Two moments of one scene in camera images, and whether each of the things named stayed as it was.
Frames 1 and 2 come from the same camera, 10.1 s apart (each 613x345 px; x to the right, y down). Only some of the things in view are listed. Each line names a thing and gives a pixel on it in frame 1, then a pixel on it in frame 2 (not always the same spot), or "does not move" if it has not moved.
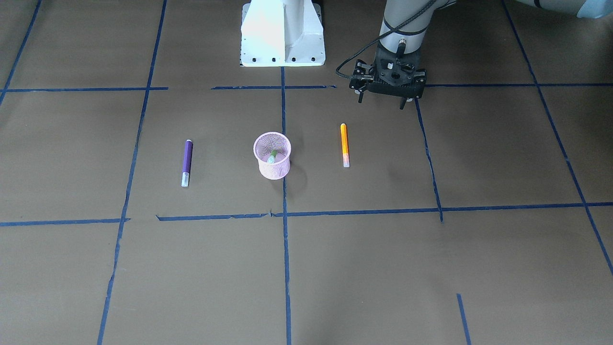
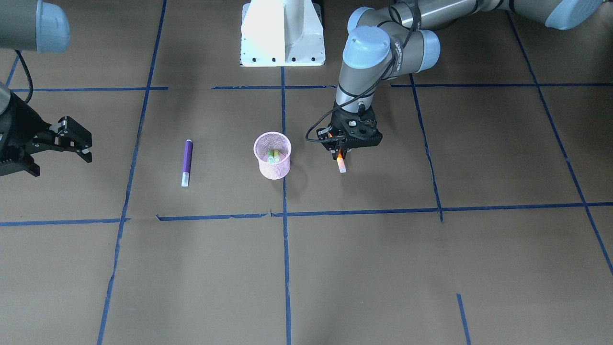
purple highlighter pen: (187, 160) does not move
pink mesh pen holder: (264, 143) does not move
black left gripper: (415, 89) → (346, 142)
